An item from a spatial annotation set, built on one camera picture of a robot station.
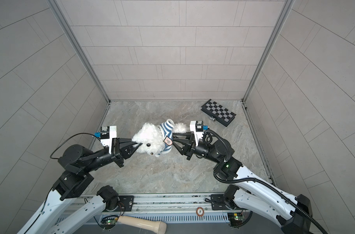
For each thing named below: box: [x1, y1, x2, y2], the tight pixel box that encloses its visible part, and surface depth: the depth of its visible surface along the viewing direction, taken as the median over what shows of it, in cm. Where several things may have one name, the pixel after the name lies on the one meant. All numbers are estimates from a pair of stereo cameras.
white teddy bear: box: [132, 122, 189, 156], surface depth 51 cm
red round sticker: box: [196, 206, 205, 217], surface depth 71 cm
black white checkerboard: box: [200, 98, 237, 128], surface depth 107 cm
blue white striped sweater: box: [157, 118, 176, 156], surface depth 54 cm
